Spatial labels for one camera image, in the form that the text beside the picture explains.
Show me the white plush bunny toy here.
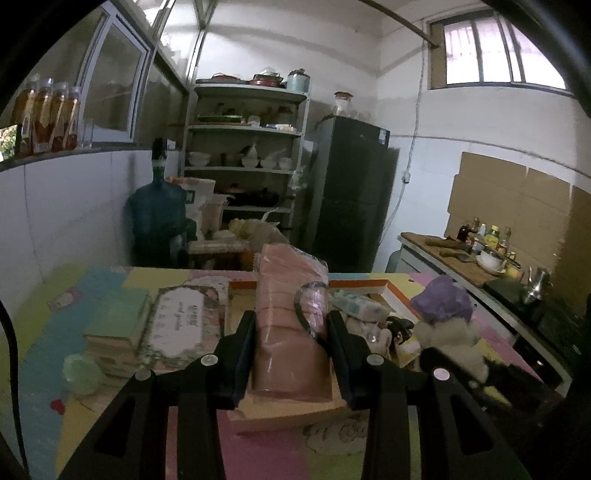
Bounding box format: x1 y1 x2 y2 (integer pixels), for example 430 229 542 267
411 275 489 384

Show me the green floral tissue pack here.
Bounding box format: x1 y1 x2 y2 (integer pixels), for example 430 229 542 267
331 289 391 323

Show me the pink tissue pack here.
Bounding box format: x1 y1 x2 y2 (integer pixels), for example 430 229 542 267
248 243 334 402

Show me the yellow white doll toy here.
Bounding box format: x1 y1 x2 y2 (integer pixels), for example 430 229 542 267
387 316 421 367

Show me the pale green soft ball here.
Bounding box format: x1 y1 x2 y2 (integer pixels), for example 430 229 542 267
62 354 103 396

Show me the colourful play mat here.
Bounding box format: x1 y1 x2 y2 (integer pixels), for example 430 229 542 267
0 262 546 480

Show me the green box stack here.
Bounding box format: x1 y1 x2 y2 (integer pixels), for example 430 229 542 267
83 288 151 378

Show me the metal kettle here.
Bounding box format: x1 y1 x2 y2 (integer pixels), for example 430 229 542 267
521 267 552 304

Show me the floral wet wipes pack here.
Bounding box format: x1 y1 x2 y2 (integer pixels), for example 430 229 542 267
139 285 224 372

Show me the white bowl on counter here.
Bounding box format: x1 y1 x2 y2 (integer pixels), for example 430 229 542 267
476 251 506 276

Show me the wooden counter top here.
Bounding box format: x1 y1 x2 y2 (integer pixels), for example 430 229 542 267
400 232 506 288

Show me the orange-rimmed cardboard tray box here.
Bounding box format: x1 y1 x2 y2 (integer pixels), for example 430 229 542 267
222 273 424 434

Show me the blue water jug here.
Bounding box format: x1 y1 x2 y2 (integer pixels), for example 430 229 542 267
126 137 197 269

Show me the plastic bag on floor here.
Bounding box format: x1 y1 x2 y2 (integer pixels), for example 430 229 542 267
228 212 290 253

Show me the black refrigerator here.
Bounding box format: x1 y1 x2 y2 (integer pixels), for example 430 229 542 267
303 116 398 273

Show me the brown liquid bottle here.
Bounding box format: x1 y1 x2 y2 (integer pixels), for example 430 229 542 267
32 77 53 154
11 73 40 158
49 82 69 152
63 86 81 151

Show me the metal storage shelf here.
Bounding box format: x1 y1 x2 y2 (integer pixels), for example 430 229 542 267
180 78 311 238

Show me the glass jar on fridge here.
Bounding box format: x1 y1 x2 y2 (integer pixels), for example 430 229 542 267
334 91 353 117

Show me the teal pot on shelf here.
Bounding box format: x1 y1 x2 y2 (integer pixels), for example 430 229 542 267
286 68 311 94

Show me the cardboard sheet on wall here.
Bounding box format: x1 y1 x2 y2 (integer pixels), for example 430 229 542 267
445 152 590 305

